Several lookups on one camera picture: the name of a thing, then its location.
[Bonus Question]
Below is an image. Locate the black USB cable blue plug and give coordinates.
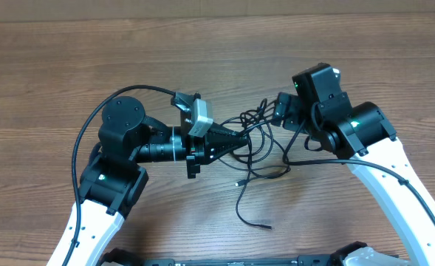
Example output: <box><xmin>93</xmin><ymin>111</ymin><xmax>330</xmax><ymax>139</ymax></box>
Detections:
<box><xmin>219</xmin><ymin>98</ymin><xmax>291</xmax><ymax>181</ymax></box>

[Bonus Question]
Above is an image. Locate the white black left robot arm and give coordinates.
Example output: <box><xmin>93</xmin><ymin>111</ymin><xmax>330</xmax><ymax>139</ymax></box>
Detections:
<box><xmin>48</xmin><ymin>92</ymin><xmax>247</xmax><ymax>265</ymax></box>

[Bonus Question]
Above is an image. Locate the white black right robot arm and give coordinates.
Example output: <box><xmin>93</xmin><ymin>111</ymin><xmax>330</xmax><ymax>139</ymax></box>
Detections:
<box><xmin>273</xmin><ymin>63</ymin><xmax>435</xmax><ymax>265</ymax></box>

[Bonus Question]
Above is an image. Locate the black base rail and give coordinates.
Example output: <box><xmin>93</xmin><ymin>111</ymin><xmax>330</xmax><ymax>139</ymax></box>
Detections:
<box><xmin>98</xmin><ymin>242</ymin><xmax>401</xmax><ymax>266</ymax></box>

